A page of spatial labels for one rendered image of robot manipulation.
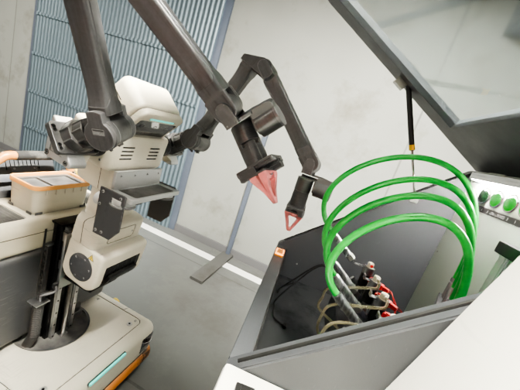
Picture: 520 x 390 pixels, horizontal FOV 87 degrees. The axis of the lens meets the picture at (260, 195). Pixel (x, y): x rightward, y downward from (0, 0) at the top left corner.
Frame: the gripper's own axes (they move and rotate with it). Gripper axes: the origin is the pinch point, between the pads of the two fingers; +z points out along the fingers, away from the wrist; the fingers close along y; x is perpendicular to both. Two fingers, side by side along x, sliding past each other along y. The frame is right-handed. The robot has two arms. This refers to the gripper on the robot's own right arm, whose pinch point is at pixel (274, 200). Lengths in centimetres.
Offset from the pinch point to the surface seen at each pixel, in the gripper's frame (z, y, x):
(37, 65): -289, -274, 130
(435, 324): 27.0, 21.1, -14.4
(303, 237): 14.3, -14.6, 44.8
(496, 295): 24.2, 29.2, -15.7
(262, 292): 20.8, -17.1, 6.6
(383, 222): 12.4, 20.1, -6.7
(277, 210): -8, -84, 190
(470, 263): 24.1, 29.1, -2.7
